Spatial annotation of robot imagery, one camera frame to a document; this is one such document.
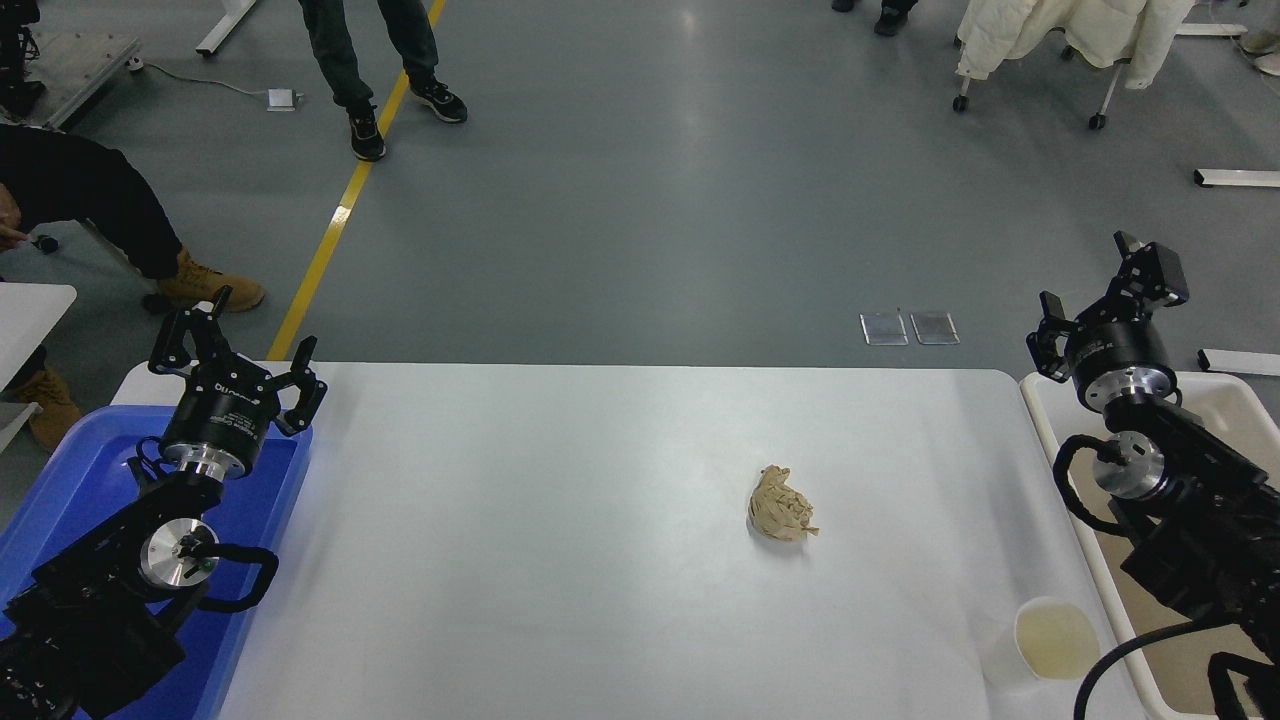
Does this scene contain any blue plastic tray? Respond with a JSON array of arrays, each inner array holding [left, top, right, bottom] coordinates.
[[0, 405, 314, 720]]

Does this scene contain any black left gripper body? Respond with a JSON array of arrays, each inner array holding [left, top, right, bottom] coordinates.
[[160, 362, 283, 467]]

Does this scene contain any large pale bin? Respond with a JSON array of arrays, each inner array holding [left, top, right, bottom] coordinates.
[[1020, 370, 1280, 720]]

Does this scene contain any grey metal platform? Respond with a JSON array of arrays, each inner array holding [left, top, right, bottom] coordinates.
[[0, 30, 143, 131]]

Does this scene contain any white padded coat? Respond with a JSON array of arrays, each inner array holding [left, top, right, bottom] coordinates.
[[955, 0, 1197, 91]]

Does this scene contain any white floor cable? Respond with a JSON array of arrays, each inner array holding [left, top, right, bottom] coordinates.
[[128, 56, 271, 101]]

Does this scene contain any grey wheeled office chair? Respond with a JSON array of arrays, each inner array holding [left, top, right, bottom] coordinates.
[[30, 218, 169, 317]]

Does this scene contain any tan paper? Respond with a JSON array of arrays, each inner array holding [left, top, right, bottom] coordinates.
[[748, 465, 821, 544]]

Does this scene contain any black equipment on platform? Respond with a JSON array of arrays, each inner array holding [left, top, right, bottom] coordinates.
[[0, 0, 46, 117]]

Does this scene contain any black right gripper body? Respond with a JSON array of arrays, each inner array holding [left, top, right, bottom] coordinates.
[[1066, 315, 1179, 397]]

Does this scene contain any white side table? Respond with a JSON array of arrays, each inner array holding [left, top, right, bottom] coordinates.
[[0, 283, 79, 456]]

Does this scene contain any wheeled chair under coat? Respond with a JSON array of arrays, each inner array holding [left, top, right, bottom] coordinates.
[[950, 40, 1131, 132]]

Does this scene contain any white paper cup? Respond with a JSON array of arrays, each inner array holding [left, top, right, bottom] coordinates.
[[985, 597, 1101, 693]]

